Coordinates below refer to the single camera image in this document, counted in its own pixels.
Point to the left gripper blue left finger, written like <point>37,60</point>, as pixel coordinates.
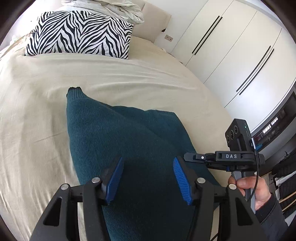
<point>111,179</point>

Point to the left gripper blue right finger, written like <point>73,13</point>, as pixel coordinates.
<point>186,180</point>

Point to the dark teal knit sweater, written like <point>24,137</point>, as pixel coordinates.
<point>148,204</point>

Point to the dark jacket right sleeve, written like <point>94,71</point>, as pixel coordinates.
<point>272,220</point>

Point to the beige bed cover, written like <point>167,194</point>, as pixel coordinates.
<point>35,155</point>

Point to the zebra print pillow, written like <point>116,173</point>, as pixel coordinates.
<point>81,32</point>

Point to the beige upholstered headboard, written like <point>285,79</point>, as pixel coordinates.
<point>155,22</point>

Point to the crumpled white duvet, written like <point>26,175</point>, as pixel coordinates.
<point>125,10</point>

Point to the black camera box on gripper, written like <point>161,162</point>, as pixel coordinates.
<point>238,136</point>

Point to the white wardrobe with black handles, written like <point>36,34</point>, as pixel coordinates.
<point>244,57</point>

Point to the wall power socket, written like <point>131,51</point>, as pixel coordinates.
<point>169,38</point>

